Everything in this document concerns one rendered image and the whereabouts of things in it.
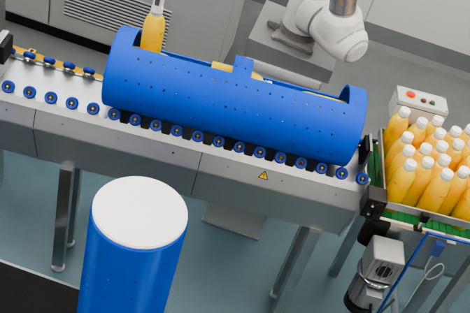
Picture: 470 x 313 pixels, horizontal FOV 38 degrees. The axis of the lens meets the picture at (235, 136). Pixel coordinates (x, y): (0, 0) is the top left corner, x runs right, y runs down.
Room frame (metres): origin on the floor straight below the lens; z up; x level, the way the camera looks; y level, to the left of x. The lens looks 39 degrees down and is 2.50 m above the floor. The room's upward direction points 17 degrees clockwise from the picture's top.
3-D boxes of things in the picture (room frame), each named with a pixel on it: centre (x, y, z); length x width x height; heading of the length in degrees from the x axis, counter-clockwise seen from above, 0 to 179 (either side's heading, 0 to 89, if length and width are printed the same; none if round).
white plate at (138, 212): (1.34, 0.20, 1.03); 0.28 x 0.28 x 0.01
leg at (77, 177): (1.97, 0.59, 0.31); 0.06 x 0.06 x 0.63; 3
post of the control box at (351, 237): (2.26, -0.65, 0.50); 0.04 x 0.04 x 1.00; 3
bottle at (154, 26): (1.92, 0.36, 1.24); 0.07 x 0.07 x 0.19
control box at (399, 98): (2.26, -0.65, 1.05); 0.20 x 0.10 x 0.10; 93
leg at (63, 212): (1.83, 0.58, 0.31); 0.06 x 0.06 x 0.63; 3
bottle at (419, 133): (2.10, -0.64, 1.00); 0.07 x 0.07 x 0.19
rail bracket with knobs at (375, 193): (1.76, -0.52, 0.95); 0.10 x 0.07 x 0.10; 3
